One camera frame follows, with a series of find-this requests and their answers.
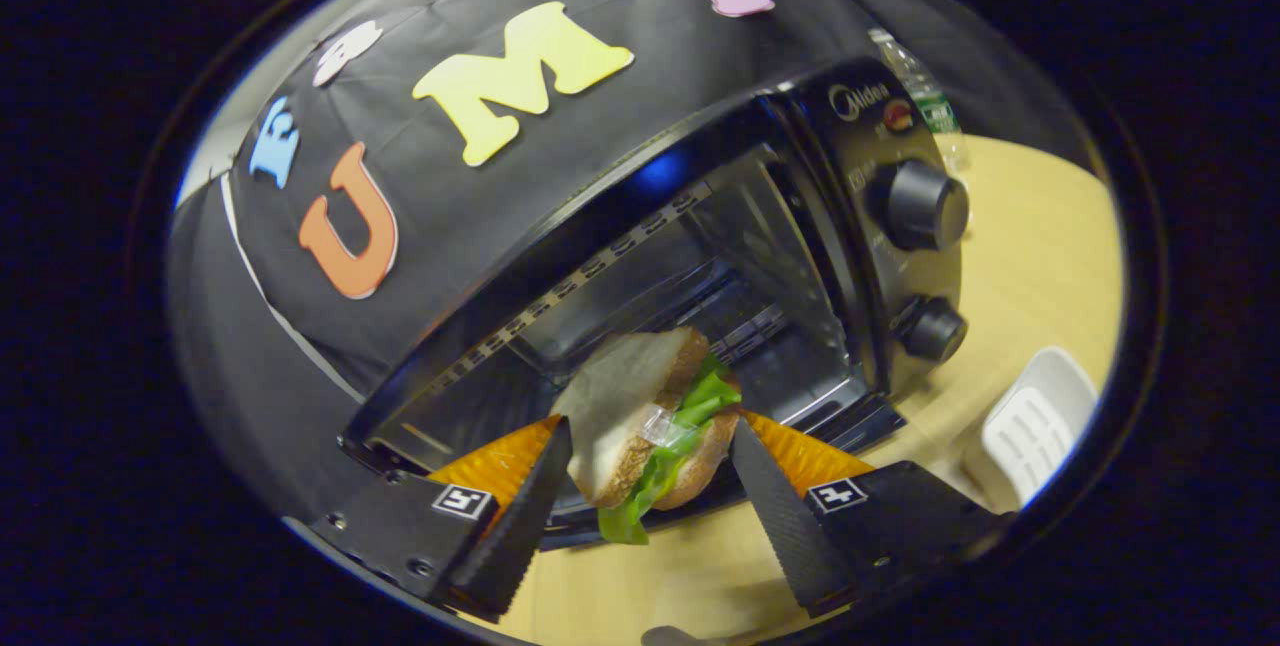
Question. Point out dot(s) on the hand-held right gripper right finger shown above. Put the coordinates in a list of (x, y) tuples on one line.
[(785, 526)]

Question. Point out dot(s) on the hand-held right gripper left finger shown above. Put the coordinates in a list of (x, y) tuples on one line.
[(520, 526)]

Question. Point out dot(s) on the lettuce bread sandwich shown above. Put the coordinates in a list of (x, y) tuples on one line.
[(620, 406)]

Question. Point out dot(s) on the black electric oven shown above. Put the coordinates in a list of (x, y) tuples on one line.
[(840, 266)]

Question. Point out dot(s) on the white ribbed plate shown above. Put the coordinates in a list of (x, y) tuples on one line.
[(1040, 426)]

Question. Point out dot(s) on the clear plastic water bottle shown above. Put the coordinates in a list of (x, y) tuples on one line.
[(935, 111)]

